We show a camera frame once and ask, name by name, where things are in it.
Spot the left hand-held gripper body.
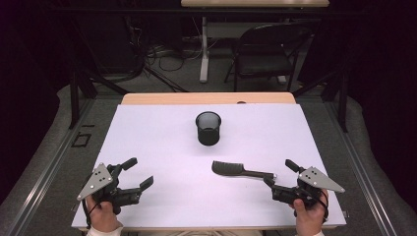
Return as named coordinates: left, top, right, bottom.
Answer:
left=76, top=162, right=143, bottom=215

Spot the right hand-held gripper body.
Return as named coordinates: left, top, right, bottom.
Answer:
left=270, top=166, right=346, bottom=210

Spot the black comb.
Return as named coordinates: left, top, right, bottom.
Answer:
left=211, top=159, right=276, bottom=180

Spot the black mesh cup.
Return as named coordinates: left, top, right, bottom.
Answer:
left=195, top=111, right=222, bottom=147

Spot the person's left hand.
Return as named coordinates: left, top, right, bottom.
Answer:
left=86, top=196, right=124, bottom=233

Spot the person's right hand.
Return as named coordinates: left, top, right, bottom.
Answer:
left=289, top=188, right=329, bottom=236

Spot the white table sheet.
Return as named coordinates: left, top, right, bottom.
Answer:
left=71, top=103, right=347, bottom=229

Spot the black metal stand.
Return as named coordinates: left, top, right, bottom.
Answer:
left=292, top=65, right=349, bottom=134
left=67, top=68, right=131, bottom=131

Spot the light wooden table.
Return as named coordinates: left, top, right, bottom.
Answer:
left=78, top=91, right=338, bottom=232

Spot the black folding chair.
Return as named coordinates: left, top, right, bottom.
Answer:
left=223, top=22, right=313, bottom=92

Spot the white-legged wooden desk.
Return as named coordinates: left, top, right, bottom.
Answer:
left=180, top=0, right=330, bottom=84

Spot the black metal crossbar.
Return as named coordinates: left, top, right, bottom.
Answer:
left=45, top=7, right=365, bottom=18

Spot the right hand-held gripper cable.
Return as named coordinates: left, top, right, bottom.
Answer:
left=316, top=190, right=329, bottom=224

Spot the hand-held gripper cable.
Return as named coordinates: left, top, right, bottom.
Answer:
left=316, top=190, right=329, bottom=224
left=83, top=200, right=99, bottom=230

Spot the left hand-held gripper cable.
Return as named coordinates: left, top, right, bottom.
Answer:
left=83, top=200, right=99, bottom=230

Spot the grey metal floor rail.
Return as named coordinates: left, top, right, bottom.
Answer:
left=324, top=101, right=398, bottom=236
left=9, top=97, right=96, bottom=236

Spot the bundle of floor cables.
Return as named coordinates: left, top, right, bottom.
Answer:
left=124, top=16, right=217, bottom=92

